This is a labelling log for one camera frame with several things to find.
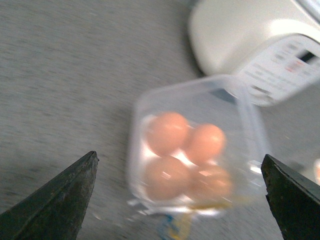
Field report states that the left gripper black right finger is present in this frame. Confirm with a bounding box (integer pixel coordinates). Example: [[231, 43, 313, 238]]
[[261, 154, 320, 240]]

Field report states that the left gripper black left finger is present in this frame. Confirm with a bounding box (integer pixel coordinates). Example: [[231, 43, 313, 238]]
[[0, 151, 99, 240]]

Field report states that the brown egg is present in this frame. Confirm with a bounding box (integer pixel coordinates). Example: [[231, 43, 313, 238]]
[[144, 156, 191, 201], [145, 111, 190, 156], [184, 123, 226, 165], [187, 164, 233, 201]]

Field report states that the clear plastic egg box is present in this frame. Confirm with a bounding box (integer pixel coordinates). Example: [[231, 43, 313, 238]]
[[127, 74, 268, 216]]

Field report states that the brown egg in box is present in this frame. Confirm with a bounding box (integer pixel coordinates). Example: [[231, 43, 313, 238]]
[[184, 123, 226, 165], [144, 156, 191, 201], [145, 111, 190, 156]]

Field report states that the white Joyoung blender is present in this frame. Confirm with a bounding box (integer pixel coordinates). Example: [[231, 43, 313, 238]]
[[188, 0, 320, 107]]

